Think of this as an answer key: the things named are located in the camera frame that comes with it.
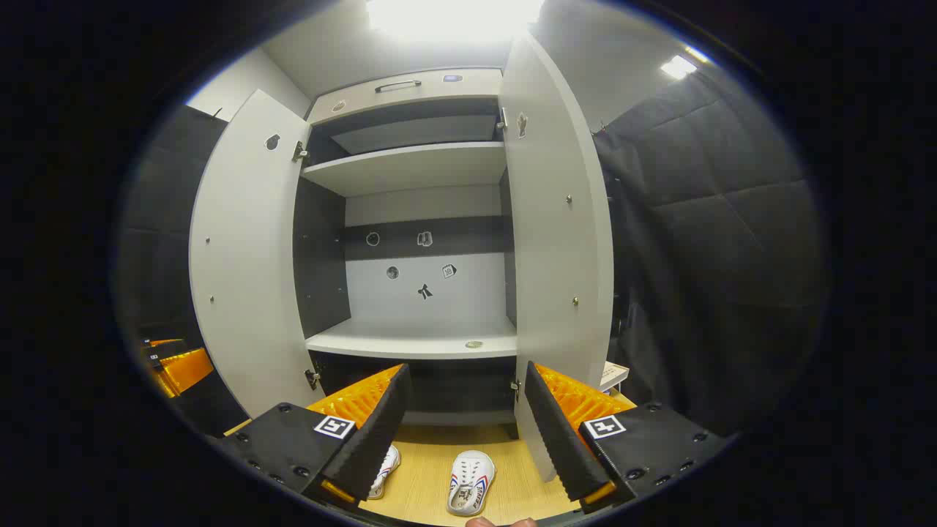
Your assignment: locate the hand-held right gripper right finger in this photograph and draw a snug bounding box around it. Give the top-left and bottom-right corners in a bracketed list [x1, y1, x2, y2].
[524, 361, 736, 513]

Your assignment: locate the grey shoe cabinet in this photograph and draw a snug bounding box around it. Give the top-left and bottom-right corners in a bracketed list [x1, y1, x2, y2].
[189, 29, 614, 484]

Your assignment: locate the large ceiling light panel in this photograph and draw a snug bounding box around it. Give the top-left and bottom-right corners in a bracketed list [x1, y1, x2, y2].
[366, 0, 546, 41]

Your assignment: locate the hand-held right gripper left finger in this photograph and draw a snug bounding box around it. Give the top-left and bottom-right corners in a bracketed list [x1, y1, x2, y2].
[220, 364, 412, 509]

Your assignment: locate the white striped canvas shoe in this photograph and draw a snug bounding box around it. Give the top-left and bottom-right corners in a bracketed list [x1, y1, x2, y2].
[366, 444, 402, 501]
[447, 450, 496, 517]

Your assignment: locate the grey shoe cabinet door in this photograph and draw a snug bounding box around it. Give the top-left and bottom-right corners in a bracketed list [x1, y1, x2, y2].
[500, 29, 614, 484]
[189, 89, 312, 419]

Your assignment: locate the small ceiling light panel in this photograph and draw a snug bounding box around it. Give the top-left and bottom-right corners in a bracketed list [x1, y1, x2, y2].
[660, 45, 711, 80]

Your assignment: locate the black backdrop cloth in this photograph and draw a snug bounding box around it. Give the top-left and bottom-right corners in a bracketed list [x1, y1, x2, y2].
[117, 106, 250, 440]
[593, 66, 828, 440]

